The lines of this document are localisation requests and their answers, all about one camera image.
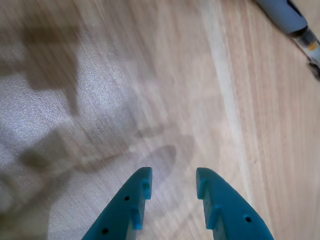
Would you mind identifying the grey pen with black clip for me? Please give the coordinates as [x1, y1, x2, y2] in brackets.
[254, 0, 320, 82]

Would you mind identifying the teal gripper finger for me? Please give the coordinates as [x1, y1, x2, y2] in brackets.
[195, 167, 276, 240]
[81, 166, 153, 240]

